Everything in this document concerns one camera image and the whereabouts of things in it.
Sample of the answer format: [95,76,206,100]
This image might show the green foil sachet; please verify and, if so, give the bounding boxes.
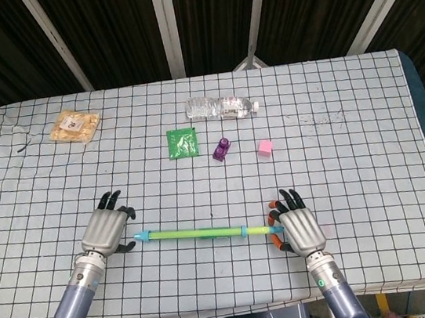
[165,125,202,161]

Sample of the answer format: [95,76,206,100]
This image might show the checked grid tablecloth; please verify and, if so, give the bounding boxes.
[0,42,425,318]

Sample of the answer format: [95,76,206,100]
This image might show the blue green water pump toy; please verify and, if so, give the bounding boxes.
[133,211,287,256]

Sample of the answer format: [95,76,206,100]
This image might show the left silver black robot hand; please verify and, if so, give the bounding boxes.
[74,187,143,262]

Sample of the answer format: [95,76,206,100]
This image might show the pink cube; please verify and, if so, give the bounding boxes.
[257,138,274,159]

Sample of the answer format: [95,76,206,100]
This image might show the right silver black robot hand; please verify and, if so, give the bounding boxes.
[262,182,330,261]

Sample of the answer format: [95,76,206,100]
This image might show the purple building block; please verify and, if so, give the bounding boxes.
[211,136,234,164]

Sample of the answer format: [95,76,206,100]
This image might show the yellow snack bag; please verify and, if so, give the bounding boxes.
[46,105,105,148]

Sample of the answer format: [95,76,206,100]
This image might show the clear plastic water bottle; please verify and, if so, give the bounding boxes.
[183,87,263,128]

